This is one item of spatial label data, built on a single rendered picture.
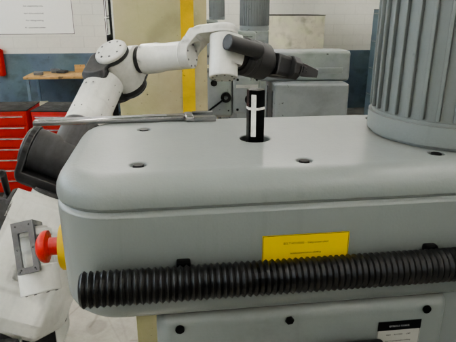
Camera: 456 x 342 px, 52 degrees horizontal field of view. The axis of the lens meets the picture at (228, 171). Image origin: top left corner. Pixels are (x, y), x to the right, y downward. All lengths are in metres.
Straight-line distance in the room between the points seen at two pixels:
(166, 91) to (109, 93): 1.20
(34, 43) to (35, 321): 9.05
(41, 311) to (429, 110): 0.74
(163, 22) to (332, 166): 1.84
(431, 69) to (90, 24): 9.22
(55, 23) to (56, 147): 8.78
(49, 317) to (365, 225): 0.65
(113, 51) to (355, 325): 0.82
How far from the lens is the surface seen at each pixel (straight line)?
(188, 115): 0.66
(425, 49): 0.56
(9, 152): 5.61
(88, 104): 1.08
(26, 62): 9.94
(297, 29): 9.00
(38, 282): 0.85
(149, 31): 2.26
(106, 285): 0.45
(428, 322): 0.62
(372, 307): 0.57
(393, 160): 0.51
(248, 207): 0.46
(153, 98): 2.30
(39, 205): 0.98
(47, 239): 0.62
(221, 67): 1.05
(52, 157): 1.00
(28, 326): 0.97
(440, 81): 0.56
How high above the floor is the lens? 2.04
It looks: 19 degrees down
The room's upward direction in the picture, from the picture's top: straight up
